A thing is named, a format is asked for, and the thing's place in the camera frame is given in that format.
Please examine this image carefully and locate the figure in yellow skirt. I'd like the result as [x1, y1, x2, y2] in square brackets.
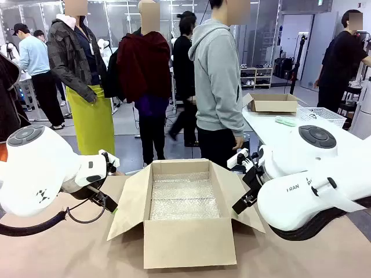
[46, 0, 117, 156]

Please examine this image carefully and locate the black braided cable sleeve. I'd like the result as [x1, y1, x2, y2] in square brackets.
[0, 209, 68, 237]

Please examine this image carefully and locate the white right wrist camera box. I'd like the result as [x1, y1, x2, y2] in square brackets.
[227, 148, 251, 170]

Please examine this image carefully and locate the walking person in black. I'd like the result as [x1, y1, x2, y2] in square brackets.
[168, 10, 198, 146]

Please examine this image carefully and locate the white table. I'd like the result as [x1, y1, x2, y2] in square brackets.
[241, 104, 371, 163]

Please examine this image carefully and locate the person in grey hoodie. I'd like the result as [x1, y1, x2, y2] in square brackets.
[187, 0, 252, 172]

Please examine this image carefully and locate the small open cardboard box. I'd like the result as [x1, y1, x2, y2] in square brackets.
[242, 93, 300, 114]

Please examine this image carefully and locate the clear bubble wrap sheet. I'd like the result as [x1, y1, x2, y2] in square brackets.
[148, 171, 223, 221]

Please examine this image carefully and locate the black suitcase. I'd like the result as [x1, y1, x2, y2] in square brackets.
[273, 57, 295, 81]

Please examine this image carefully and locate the black tripod stand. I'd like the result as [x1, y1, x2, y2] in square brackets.
[289, 32, 308, 96]

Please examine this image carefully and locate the white plastic mesh basket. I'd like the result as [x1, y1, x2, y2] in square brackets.
[296, 107, 348, 129]

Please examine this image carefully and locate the large open cardboard box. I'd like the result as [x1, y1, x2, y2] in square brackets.
[106, 158, 266, 270]

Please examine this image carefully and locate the person in light blue shirt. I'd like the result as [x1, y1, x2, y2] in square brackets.
[11, 23, 66, 130]

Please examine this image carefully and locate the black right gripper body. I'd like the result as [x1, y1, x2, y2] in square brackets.
[242, 164, 266, 192]

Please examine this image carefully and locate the thin black cable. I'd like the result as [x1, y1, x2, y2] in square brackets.
[65, 199, 107, 224]

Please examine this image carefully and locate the grey hoodie person's right hand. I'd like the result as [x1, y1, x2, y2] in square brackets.
[232, 136, 246, 151]

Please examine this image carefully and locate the translucent green glasses case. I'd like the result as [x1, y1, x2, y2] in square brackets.
[274, 115, 297, 127]

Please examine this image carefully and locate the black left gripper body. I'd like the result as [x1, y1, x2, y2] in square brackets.
[86, 185, 114, 209]

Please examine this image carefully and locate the person in black t-shirt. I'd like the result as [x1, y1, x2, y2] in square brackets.
[313, 9, 371, 114]

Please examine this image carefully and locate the wooden shoe rack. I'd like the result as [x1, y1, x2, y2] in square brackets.
[239, 67, 274, 90]

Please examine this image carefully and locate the dark-haired person behind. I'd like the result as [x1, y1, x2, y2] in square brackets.
[32, 29, 49, 45]

